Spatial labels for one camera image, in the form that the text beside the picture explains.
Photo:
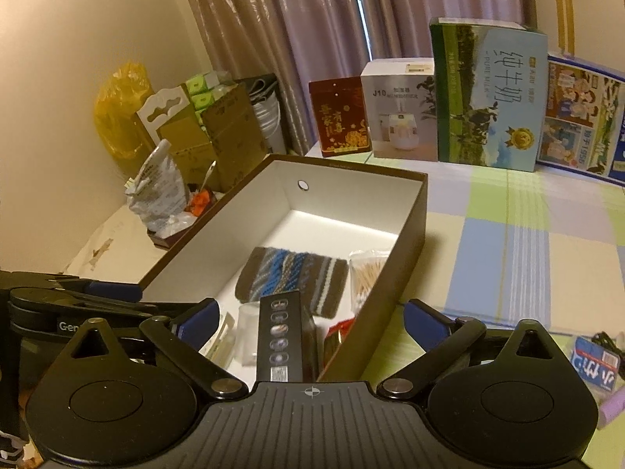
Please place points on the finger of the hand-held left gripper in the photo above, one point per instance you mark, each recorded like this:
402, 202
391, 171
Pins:
117, 290
97, 308

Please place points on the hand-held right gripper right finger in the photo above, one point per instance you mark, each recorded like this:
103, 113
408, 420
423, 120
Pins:
427, 325

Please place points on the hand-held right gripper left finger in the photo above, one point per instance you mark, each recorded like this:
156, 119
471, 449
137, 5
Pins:
200, 320

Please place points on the white plastic clip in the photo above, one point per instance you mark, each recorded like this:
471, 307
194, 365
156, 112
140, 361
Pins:
219, 337

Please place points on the clear plastic cup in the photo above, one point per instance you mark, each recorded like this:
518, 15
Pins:
249, 332

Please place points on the cotton swab bag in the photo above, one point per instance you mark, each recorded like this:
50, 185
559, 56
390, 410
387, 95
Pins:
366, 278

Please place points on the black product box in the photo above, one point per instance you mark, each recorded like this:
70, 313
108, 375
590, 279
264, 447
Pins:
283, 332

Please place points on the red packet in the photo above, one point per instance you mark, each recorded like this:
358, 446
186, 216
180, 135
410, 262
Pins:
339, 330

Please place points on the striped knit pouch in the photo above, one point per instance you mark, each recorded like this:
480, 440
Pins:
293, 273

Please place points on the brown cardboard storage box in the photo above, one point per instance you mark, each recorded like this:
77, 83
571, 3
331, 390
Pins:
361, 190

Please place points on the blue tissue pack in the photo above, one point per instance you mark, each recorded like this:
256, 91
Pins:
593, 361

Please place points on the white embroidered cloth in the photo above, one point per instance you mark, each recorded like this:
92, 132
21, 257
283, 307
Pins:
112, 244

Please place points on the dark wooden tray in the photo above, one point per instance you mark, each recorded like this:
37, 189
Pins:
168, 240

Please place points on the white printed plastic bag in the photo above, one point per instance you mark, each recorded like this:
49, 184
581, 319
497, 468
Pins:
156, 190

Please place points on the checkered tablecloth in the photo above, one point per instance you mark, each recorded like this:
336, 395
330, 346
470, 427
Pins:
512, 254

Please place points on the small orange object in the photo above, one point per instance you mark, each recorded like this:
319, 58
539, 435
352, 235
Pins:
202, 202

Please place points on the metal spoon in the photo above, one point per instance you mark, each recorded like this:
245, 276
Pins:
207, 176

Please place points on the cardboard box with white flap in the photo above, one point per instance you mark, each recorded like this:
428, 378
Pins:
180, 151

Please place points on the yellow plastic bag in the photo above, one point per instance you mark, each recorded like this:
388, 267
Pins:
117, 117

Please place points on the grey shopping bag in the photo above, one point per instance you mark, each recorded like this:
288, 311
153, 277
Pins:
268, 122

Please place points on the green tissue pack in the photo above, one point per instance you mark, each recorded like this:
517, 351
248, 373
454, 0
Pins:
205, 83
207, 101

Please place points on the white humidifier box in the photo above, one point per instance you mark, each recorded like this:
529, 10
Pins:
400, 107

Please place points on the red gift box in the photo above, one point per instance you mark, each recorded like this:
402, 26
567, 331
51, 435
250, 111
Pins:
342, 117

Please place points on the green milk carton box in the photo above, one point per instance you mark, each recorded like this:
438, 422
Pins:
488, 97

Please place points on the blue milk carton box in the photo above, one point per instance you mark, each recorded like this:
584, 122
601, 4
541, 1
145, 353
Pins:
581, 117

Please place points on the purple curtain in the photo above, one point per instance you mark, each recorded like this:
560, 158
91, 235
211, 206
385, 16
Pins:
273, 34

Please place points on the light wooden slat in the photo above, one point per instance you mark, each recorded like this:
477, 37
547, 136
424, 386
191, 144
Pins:
564, 19

